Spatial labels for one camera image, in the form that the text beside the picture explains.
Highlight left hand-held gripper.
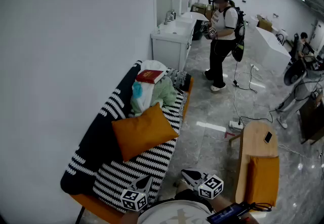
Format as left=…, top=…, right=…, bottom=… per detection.
left=120, top=176, right=153, bottom=212

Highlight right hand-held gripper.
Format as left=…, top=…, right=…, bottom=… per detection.
left=181, top=168, right=224, bottom=200

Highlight orange sofa cushion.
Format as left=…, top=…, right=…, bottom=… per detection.
left=111, top=102, right=179, bottom=163

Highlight person's left forearm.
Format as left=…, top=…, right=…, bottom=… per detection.
left=120, top=208, right=143, bottom=224

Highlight person's right forearm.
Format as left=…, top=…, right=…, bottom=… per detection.
left=210, top=194, right=240, bottom=213

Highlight black white patterned blanket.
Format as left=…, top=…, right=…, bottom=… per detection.
left=60, top=60, right=189, bottom=215

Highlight orange seat cushion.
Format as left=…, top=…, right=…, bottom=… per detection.
left=247, top=156, right=280, bottom=207

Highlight person's leg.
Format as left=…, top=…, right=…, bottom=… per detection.
left=173, top=178, right=197, bottom=195

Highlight person's black shorts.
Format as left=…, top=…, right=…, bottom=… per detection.
left=174, top=189, right=203, bottom=202

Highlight person's white shirt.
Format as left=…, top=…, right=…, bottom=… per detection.
left=138, top=199, right=216, bottom=224

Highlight black device with blue screen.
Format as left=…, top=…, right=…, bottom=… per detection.
left=207, top=202, right=253, bottom=224

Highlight wooden side table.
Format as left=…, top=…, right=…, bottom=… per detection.
left=229, top=121, right=280, bottom=205

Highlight blue disposable cap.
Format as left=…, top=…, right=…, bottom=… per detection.
left=132, top=81, right=144, bottom=99

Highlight grey patterned blanket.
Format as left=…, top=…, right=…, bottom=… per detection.
left=166, top=67, right=192, bottom=92

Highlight red hardcover book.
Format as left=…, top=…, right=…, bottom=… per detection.
left=135, top=69, right=165, bottom=85

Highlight white cloth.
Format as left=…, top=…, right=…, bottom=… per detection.
left=140, top=60, right=168, bottom=74

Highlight white vanity cabinet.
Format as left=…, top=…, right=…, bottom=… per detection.
left=150, top=11, right=203, bottom=71

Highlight dark wooden cabinet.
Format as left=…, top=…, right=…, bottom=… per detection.
left=298, top=90, right=324, bottom=145

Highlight chrome faucet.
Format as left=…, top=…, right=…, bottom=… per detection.
left=164, top=9, right=177, bottom=25

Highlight white door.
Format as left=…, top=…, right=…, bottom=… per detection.
left=310, top=20, right=324, bottom=54

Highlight black device cable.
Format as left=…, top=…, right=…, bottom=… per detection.
left=237, top=201, right=273, bottom=212

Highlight black floor cable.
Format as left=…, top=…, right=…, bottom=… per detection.
left=237, top=110, right=274, bottom=124

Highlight black cable with adapter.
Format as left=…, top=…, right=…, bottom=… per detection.
left=232, top=62, right=259, bottom=94

